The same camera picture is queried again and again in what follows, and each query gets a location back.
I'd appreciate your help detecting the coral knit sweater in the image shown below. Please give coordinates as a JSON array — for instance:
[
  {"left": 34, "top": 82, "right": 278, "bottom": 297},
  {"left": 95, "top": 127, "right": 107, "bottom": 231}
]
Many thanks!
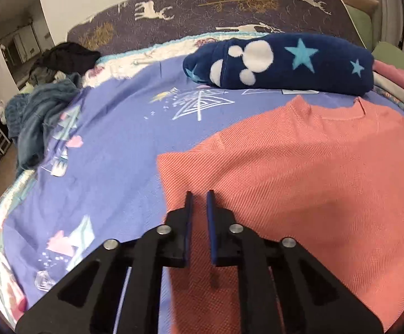
[{"left": 156, "top": 97, "right": 404, "bottom": 333}]

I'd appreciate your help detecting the stack of folded pink clothes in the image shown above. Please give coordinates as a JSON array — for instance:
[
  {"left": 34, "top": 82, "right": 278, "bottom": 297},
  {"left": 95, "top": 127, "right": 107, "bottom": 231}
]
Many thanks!
[{"left": 373, "top": 60, "right": 404, "bottom": 112}]

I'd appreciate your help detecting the teal knit clothes pile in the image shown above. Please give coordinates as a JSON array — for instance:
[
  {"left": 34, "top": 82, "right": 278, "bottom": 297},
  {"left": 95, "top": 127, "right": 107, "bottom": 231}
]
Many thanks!
[{"left": 4, "top": 72, "right": 81, "bottom": 175}]

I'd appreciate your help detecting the green pillow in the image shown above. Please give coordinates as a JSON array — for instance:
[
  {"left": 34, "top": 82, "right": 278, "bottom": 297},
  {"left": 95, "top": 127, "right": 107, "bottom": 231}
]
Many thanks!
[{"left": 346, "top": 5, "right": 404, "bottom": 70}]

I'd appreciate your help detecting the blue patterned bed sheet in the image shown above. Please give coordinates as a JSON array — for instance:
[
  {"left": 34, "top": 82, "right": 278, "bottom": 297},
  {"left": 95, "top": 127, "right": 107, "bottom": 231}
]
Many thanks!
[{"left": 3, "top": 56, "right": 404, "bottom": 333}]

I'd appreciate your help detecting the navy star fleece blanket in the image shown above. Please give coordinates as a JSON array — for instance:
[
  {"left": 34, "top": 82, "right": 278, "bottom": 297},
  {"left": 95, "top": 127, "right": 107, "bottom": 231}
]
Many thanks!
[{"left": 183, "top": 33, "right": 374, "bottom": 97}]

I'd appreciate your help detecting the dark deer pattern headboard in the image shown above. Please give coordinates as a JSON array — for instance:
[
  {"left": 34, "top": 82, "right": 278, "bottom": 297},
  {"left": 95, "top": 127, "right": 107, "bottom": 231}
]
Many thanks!
[{"left": 67, "top": 0, "right": 363, "bottom": 55}]

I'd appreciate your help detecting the black garment on bed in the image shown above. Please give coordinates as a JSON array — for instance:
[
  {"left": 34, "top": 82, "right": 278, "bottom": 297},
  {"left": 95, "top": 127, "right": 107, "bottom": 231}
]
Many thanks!
[{"left": 30, "top": 41, "right": 101, "bottom": 75}]

